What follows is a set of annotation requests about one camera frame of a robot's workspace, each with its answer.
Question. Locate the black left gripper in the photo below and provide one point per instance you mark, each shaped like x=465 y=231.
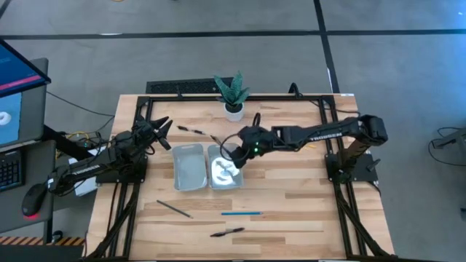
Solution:
x=143 y=131

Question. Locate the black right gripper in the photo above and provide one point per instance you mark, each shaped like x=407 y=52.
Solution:
x=260 y=140

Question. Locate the blue pencil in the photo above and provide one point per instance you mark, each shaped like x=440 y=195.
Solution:
x=240 y=213

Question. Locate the black Paper Mate pen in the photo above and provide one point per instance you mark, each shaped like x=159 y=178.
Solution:
x=227 y=232

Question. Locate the grey pencil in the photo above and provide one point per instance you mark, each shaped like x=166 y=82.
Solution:
x=174 y=209

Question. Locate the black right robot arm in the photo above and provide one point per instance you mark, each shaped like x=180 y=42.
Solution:
x=327 y=134

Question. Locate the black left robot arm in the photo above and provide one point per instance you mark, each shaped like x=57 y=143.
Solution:
x=83 y=169

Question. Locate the white plastic bin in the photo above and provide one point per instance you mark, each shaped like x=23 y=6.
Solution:
x=225 y=182
x=189 y=169

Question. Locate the black perforated floor panel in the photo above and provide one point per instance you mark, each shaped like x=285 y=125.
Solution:
x=182 y=86

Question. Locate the snake plant in white pot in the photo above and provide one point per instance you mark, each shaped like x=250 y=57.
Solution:
x=234 y=109

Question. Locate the white cardboard box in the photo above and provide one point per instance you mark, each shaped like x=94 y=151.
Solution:
x=85 y=187

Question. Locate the grey framed display screen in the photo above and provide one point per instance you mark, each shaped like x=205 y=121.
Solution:
x=34 y=109

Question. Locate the black computer mouse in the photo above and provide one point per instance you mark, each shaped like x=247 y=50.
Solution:
x=34 y=200

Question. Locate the large monitor with blue screen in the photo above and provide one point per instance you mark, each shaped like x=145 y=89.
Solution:
x=18 y=69

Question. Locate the black keyboard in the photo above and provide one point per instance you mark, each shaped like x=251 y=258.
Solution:
x=11 y=171

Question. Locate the grey operator desk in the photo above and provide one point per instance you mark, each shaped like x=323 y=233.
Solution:
x=14 y=218

